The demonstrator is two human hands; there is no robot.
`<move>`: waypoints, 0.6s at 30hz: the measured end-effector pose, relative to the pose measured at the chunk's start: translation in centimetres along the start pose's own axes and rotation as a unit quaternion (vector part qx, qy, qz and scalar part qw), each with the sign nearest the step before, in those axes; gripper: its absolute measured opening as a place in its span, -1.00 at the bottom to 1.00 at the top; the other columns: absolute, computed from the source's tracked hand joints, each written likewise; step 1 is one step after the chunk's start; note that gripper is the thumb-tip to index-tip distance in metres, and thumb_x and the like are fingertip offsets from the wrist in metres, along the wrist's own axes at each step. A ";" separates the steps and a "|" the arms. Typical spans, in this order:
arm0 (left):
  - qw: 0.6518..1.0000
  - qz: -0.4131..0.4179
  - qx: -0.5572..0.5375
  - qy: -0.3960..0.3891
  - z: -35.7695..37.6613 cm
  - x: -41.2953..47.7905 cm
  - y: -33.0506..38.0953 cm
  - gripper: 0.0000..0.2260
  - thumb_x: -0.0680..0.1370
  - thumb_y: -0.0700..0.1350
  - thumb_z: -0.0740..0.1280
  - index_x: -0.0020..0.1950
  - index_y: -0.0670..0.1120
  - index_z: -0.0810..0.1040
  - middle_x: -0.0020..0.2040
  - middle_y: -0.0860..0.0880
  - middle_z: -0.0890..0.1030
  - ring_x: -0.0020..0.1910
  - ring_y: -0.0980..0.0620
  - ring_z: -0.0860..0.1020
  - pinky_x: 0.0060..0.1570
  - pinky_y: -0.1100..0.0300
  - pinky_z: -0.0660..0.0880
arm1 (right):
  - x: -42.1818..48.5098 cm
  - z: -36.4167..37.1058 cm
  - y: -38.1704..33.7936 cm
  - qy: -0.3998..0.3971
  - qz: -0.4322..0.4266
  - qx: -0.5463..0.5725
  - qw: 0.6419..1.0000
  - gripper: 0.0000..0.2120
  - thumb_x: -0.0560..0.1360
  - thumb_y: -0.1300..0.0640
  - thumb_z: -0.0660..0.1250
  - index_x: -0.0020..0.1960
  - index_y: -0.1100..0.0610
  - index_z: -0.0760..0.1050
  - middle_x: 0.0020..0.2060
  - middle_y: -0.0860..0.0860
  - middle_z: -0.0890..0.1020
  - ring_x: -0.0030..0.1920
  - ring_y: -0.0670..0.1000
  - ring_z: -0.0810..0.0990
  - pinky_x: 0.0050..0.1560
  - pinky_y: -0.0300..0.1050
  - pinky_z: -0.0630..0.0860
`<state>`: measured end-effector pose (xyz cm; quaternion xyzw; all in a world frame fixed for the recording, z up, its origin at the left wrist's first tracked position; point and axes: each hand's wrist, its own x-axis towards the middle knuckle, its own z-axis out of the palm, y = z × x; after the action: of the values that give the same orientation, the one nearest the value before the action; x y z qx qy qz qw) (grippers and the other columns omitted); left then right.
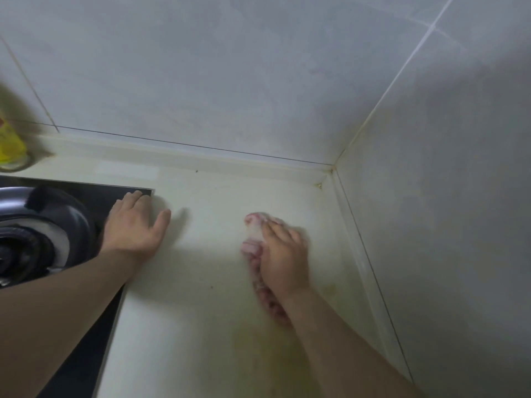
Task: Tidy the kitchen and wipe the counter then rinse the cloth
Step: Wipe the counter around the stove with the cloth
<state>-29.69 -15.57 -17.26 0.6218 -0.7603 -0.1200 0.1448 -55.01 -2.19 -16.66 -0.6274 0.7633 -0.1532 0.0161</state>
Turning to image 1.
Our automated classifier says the black glass gas stove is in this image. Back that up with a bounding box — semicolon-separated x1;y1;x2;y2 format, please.
0;174;155;398

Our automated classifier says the person's right forearm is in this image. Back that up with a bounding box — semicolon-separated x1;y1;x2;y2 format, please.
282;285;424;398

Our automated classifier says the pink dish cloth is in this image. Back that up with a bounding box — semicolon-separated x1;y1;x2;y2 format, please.
240;212;310;328

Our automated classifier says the yellow label vinegar bottle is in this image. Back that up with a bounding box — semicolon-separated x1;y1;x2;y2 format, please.
0;116;34;172

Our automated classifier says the black round stove burner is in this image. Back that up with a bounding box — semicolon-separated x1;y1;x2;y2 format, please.
0;185;100;289

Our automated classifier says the person's right hand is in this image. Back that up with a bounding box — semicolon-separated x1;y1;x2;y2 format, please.
257;217;312;303

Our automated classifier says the person's left hand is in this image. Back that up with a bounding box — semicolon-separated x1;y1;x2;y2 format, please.
99;190;172;266

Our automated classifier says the person's left forearm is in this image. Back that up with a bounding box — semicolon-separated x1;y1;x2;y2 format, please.
0;248;142;398

